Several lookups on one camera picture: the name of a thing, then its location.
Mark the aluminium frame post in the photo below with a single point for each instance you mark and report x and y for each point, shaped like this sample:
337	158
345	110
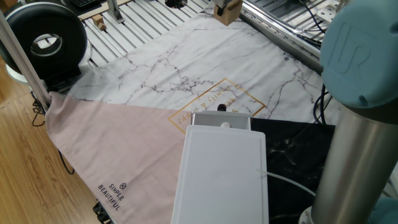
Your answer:
25	62

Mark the black plastic clamp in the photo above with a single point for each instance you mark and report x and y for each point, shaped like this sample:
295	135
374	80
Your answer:
101	214

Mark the black keyboard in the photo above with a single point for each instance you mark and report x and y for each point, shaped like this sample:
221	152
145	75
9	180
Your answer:
82	2

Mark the black round cap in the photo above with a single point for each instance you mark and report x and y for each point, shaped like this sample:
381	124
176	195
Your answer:
176	3

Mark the translucent white tube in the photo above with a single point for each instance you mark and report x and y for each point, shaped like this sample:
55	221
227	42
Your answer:
286	182

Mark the marble pink black tablecloth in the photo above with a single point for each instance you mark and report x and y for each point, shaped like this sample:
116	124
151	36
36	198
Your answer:
124	140

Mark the wooden cube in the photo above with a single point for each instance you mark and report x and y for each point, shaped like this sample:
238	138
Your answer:
233	14

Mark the grey metal bracket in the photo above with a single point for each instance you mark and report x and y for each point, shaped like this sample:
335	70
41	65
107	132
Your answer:
115	12

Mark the aluminium table rail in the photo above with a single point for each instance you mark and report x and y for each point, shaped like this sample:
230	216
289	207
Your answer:
280	37

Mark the silver UR5 robot arm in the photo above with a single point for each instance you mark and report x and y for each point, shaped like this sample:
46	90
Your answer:
357	140

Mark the small wooden block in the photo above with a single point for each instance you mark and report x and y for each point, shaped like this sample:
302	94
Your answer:
102	26
97	19

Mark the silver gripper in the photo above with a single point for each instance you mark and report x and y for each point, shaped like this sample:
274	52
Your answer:
224	2

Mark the white drawer with black knob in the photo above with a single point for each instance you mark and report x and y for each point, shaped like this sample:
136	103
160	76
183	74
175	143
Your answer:
217	119

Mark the white plastic drawer cabinet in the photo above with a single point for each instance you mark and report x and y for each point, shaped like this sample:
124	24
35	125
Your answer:
220	174

